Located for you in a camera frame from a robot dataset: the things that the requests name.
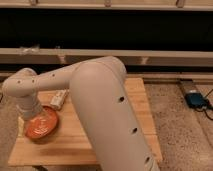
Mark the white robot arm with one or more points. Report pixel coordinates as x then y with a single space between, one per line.
100 100

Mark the white squeeze bottle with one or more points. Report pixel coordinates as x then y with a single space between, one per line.
58 99

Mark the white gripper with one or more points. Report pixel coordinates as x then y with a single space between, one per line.
30 114

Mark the orange ceramic bowl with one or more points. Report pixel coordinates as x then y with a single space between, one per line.
42 124

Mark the wooden rail beam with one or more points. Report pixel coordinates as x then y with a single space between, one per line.
129 57

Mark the blue box on floor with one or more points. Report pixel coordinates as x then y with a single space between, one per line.
195 100

